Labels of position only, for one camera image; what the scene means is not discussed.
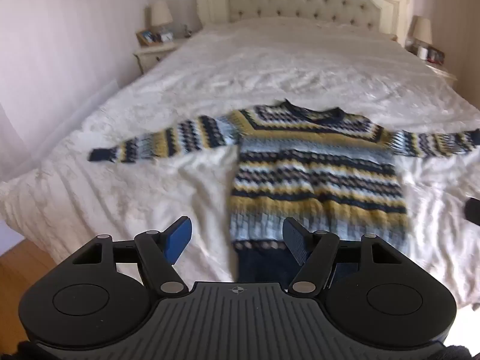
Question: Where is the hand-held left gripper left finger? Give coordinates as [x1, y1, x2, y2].
[70, 215, 193, 297]

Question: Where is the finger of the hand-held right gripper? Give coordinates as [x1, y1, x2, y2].
[464, 197, 480, 226]

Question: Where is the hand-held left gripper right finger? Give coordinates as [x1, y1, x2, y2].
[282, 217, 405, 295]

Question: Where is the striped knitted sweater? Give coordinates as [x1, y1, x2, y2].
[88, 98, 480, 284]

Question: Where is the cream nightstand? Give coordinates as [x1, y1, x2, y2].
[133, 38, 188, 76]
[425, 62, 459, 88]

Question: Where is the white embroidered bedspread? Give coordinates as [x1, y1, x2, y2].
[0, 17, 480, 308]

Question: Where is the cream table lamp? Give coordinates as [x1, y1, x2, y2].
[412, 16, 433, 47]
[150, 0, 174, 34]

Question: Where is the wooden picture frame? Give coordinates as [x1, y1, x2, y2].
[136, 28, 159, 46]

